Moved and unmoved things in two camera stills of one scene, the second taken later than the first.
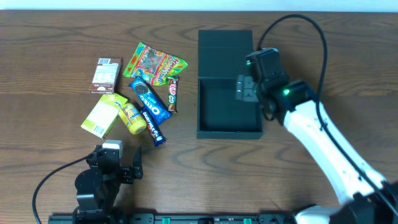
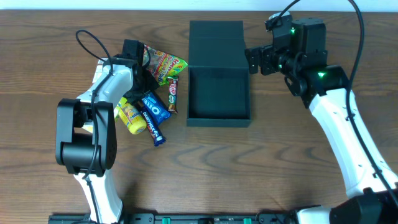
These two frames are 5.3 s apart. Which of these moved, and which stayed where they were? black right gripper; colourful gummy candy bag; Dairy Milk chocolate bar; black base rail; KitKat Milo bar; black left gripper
Moved: black right gripper; black left gripper
Stayed: colourful gummy candy bag; KitKat Milo bar; Dairy Milk chocolate bar; black base rail
